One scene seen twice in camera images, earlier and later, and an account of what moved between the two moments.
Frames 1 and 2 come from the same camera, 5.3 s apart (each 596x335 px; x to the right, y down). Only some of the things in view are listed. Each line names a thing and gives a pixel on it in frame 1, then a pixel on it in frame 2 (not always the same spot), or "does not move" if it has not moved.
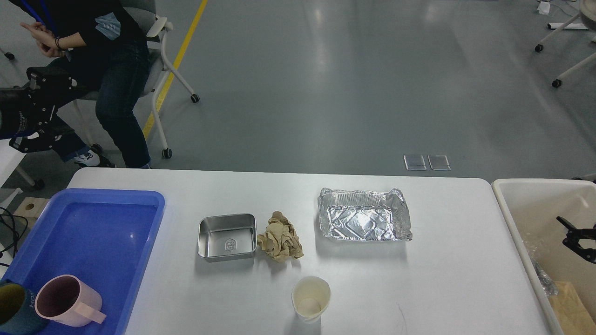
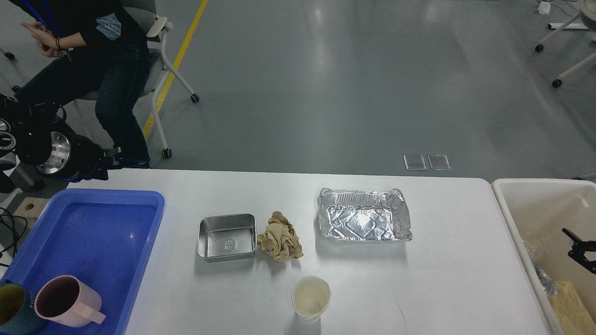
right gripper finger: [573, 236] -> [579, 248]
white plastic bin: [531, 207] does not move
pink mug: [66, 300] does not move
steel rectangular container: [227, 237] does not move
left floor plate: [415, 163] does not move
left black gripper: [23, 110] -> [74, 158]
